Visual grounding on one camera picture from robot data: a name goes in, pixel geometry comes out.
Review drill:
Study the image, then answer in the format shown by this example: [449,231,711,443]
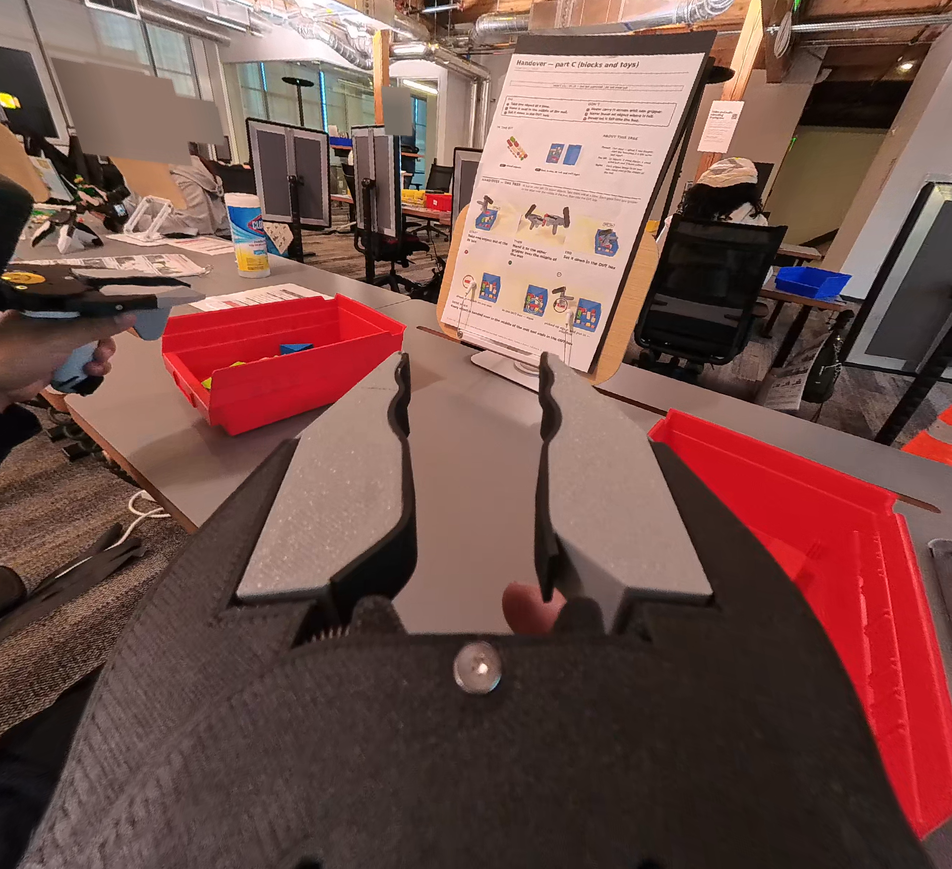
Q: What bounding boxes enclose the black and white folding stand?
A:
[30,207,105,253]

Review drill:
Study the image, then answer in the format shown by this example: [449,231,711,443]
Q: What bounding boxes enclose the blue plastic bin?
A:
[773,267,852,301]

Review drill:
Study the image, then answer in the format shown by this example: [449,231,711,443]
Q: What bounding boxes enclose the black wall monitor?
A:
[0,47,60,137]

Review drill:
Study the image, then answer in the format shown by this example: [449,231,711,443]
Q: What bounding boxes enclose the black mesh office chair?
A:
[636,215,789,383]

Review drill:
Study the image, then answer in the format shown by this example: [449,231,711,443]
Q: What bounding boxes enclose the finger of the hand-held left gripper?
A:
[70,267,192,291]
[112,288,207,342]

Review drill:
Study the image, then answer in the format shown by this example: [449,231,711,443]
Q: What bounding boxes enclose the black floor straps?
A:
[0,523,150,643]

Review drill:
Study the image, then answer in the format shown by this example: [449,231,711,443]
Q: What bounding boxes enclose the plain white paper sheet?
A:
[130,233,235,256]

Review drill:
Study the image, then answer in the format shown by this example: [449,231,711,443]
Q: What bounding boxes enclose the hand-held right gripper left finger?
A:
[234,350,417,606]

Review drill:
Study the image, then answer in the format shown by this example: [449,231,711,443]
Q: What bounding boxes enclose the picture-printed paper sheet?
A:
[15,253,205,279]

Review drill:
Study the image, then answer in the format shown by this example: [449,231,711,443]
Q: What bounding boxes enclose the wooden board stand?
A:
[112,157,188,212]

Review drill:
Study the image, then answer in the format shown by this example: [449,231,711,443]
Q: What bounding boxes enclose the orange traffic cone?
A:
[900,408,952,464]

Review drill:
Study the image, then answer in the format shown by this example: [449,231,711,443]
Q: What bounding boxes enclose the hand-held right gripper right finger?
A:
[535,352,715,636]

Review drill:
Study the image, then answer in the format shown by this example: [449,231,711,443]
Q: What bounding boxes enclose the disinfecting wipes canister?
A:
[225,192,272,280]

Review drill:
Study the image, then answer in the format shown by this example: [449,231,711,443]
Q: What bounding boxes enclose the person's left forearm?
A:
[0,393,44,468]

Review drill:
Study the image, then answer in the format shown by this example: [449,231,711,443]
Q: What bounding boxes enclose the person's left hand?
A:
[0,310,140,415]

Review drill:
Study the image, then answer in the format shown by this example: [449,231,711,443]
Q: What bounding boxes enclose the white paper with red print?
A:
[189,283,336,314]

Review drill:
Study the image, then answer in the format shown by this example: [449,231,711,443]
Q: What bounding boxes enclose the grey panel board on stand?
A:
[245,116,333,260]
[450,148,484,217]
[350,124,404,239]
[840,176,952,442]

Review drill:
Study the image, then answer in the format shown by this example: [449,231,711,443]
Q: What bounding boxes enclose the instruction poster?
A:
[439,29,718,373]

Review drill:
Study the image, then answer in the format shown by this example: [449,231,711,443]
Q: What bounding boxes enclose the black floor lamp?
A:
[281,75,317,126]

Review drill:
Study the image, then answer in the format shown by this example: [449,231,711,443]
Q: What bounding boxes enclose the person's right hand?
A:
[502,582,566,636]

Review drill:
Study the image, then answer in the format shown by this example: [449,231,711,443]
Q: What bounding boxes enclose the white floor cable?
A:
[126,488,172,539]

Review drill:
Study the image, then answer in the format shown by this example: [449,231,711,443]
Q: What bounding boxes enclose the red plastic bin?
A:
[647,408,952,840]
[161,292,408,437]

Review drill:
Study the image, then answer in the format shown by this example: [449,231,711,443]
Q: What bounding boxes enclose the white wall notice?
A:
[698,99,745,155]

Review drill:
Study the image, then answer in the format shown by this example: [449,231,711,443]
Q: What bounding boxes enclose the clear acrylic stand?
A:
[122,194,176,241]

